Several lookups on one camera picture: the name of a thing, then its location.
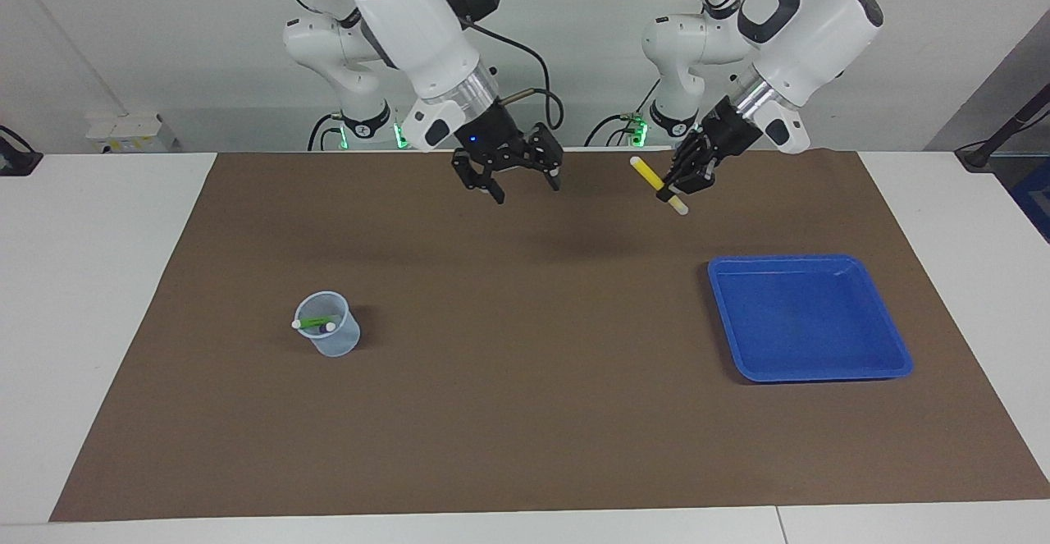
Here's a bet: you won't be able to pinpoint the blue box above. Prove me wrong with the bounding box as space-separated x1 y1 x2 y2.
1010 157 1050 244

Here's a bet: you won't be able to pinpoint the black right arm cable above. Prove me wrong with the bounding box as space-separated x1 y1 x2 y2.
469 22 566 131

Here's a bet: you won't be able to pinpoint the yellow pen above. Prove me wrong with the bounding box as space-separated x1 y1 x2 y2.
628 155 691 217

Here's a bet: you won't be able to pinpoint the black left base cables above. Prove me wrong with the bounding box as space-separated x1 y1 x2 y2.
583 75 662 149

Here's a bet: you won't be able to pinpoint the clear plastic cup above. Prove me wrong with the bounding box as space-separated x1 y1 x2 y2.
293 290 362 359

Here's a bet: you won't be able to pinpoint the black base cables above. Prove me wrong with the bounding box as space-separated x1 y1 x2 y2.
307 107 347 152
583 75 662 149

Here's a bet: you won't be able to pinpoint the black right base cables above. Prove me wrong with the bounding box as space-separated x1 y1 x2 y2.
307 107 347 152

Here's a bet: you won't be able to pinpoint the brown table mat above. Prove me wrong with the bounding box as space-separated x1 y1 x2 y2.
49 150 1050 523

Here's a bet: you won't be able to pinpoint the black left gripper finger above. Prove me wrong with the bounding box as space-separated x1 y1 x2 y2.
663 158 719 197
656 138 705 192

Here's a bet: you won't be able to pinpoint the blue plastic tray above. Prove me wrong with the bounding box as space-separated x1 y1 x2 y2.
707 254 915 385

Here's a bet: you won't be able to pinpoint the white power strip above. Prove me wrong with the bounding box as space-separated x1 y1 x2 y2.
85 112 178 154

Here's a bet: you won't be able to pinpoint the black clamp mount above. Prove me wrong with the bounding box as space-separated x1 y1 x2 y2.
0 125 44 178

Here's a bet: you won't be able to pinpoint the black stand pole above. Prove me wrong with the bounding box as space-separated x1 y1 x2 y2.
955 83 1050 173

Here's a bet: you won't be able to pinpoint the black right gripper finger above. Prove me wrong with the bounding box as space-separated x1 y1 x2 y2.
523 122 566 193
451 153 506 206

